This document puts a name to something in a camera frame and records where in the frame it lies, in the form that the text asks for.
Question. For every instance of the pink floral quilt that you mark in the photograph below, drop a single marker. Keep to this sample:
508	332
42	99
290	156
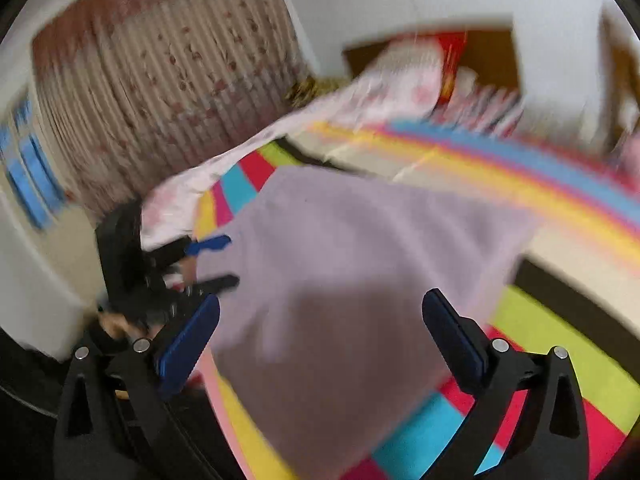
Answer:
390	85

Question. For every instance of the leopard print cloth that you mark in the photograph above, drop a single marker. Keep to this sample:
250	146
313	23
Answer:
307	92

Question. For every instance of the lavender pants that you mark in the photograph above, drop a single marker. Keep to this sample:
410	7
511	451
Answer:
350	260

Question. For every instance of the red black plaid sheet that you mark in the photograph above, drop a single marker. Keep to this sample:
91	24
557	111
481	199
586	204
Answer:
490	105

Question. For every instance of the person's left hand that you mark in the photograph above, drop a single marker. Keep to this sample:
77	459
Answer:
117	326

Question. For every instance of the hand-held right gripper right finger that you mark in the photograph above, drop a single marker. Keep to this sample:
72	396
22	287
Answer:
452	342

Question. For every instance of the wooden cabinet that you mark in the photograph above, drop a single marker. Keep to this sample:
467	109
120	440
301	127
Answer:
625	75

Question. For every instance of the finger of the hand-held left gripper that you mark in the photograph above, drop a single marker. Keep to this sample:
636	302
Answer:
210	244
217	284

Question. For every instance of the colourful striped blanket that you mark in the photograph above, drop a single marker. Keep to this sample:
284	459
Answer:
550	320

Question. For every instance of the window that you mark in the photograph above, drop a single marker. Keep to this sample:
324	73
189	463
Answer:
30	170

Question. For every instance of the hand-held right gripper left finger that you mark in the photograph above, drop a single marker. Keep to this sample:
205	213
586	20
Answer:
190	345

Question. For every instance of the striped floral curtain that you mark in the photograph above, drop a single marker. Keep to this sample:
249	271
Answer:
175	60

